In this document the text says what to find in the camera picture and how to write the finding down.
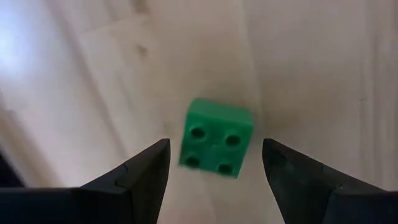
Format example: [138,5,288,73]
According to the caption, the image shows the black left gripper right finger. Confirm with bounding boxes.
[262,138,398,224]

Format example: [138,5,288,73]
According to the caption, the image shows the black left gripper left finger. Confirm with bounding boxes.
[0,138,172,224]

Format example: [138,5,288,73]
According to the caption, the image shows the small green block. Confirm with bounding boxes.
[177,98,255,180]

